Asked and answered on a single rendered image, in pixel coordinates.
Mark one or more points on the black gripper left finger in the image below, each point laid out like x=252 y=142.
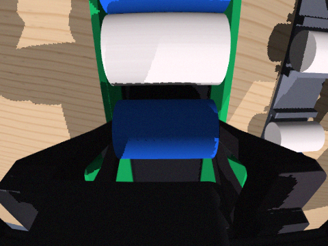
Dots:
x=68 y=160

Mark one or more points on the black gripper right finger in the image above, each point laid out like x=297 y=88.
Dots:
x=278 y=178

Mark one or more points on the white cylinder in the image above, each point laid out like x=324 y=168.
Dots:
x=303 y=136
x=309 y=52
x=165 y=48

